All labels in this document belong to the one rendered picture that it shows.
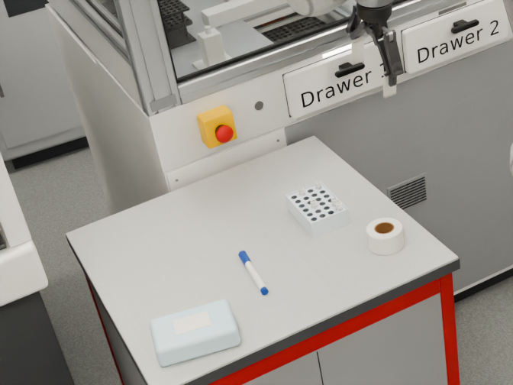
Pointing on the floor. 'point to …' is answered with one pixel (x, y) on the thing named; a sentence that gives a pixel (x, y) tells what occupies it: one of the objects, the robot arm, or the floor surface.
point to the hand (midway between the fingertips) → (373, 75)
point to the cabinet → (370, 155)
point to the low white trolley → (275, 281)
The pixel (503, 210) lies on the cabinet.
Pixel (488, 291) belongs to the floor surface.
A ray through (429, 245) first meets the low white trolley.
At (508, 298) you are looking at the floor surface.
